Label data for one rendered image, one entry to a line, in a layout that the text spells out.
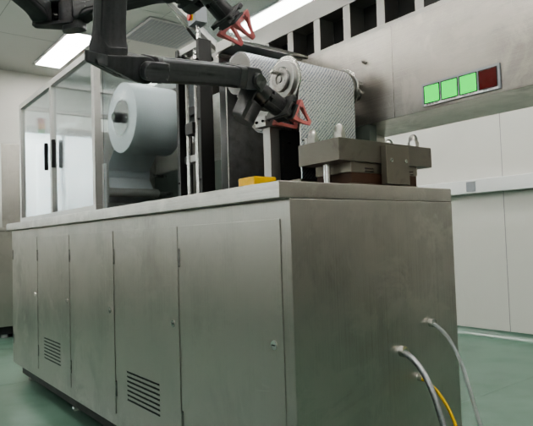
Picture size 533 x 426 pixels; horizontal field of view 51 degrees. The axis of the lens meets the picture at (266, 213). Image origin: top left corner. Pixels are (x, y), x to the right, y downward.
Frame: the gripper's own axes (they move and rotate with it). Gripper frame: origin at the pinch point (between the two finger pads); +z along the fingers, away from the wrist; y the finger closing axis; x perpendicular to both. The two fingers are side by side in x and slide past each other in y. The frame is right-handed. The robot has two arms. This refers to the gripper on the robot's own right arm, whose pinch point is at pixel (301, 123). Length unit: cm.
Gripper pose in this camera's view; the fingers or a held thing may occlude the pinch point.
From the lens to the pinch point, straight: 165.0
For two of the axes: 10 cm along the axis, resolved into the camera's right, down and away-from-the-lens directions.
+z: 7.3, 4.4, 5.2
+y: 5.9, -0.4, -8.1
